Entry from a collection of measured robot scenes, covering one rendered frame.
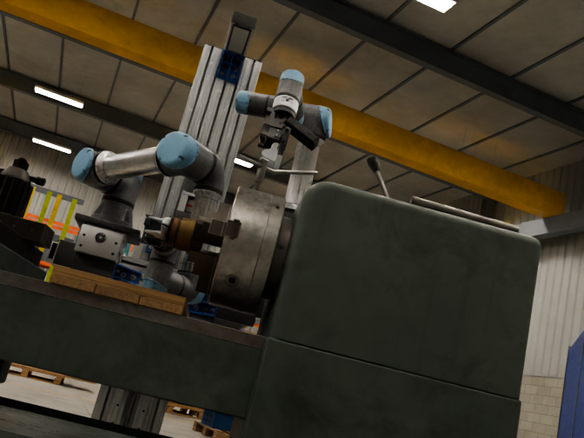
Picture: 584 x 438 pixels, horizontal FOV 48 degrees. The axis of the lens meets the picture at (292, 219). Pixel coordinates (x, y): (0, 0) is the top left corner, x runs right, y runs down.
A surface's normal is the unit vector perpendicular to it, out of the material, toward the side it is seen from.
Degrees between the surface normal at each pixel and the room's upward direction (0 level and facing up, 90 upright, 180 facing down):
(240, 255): 107
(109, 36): 90
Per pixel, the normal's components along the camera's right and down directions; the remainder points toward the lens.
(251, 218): 0.19, -0.50
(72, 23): 0.36, -0.16
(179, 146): -0.43, -0.35
